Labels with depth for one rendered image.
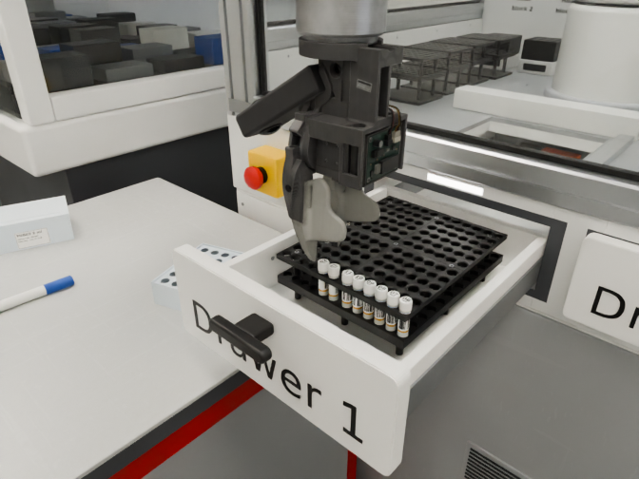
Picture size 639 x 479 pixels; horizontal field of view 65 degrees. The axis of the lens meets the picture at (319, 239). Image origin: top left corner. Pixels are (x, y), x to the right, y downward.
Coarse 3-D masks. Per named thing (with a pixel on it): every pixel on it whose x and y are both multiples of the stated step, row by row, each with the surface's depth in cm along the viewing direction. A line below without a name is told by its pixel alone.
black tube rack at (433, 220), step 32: (352, 224) 64; (384, 224) 64; (416, 224) 65; (448, 224) 64; (320, 256) 57; (352, 256) 57; (384, 256) 58; (416, 256) 57; (448, 256) 57; (480, 256) 57; (416, 288) 52; (448, 288) 56; (352, 320) 53; (384, 320) 52; (416, 320) 52
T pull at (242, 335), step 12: (216, 324) 45; (228, 324) 45; (240, 324) 45; (252, 324) 45; (264, 324) 45; (228, 336) 44; (240, 336) 43; (252, 336) 43; (264, 336) 44; (240, 348) 43; (252, 348) 42; (264, 348) 42; (264, 360) 42
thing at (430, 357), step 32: (384, 192) 76; (480, 224) 68; (512, 224) 65; (256, 256) 59; (512, 256) 66; (288, 288) 63; (480, 288) 63; (512, 288) 56; (448, 320) 48; (480, 320) 51; (384, 352) 53; (416, 352) 44; (448, 352) 47; (416, 384) 44
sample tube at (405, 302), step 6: (402, 300) 48; (408, 300) 48; (402, 306) 48; (408, 306) 48; (402, 312) 48; (408, 312) 48; (402, 324) 49; (408, 324) 49; (402, 330) 49; (408, 330) 49; (402, 336) 49
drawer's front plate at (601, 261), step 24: (600, 240) 55; (576, 264) 57; (600, 264) 56; (624, 264) 54; (576, 288) 58; (624, 288) 55; (576, 312) 59; (600, 312) 57; (624, 312) 56; (624, 336) 57
